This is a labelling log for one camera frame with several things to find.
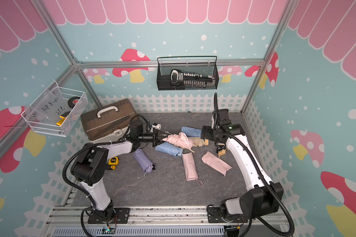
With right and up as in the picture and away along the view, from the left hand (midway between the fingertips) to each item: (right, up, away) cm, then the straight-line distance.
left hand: (169, 138), depth 83 cm
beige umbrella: (+32, -10, +11) cm, 35 cm away
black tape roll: (-52, +20, -4) cm, 56 cm away
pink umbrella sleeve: (+28, -16, +8) cm, 33 cm away
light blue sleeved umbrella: (-1, -7, +11) cm, 13 cm away
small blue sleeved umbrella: (+14, +3, +20) cm, 25 cm away
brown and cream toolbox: (-36, +9, +3) cm, 37 cm away
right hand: (+21, +3, -4) cm, 21 cm away
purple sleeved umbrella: (-15, -16, +5) cm, 23 cm away
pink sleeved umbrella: (+12, -17, +3) cm, 21 cm away
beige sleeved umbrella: (+18, -3, +14) cm, 23 cm away
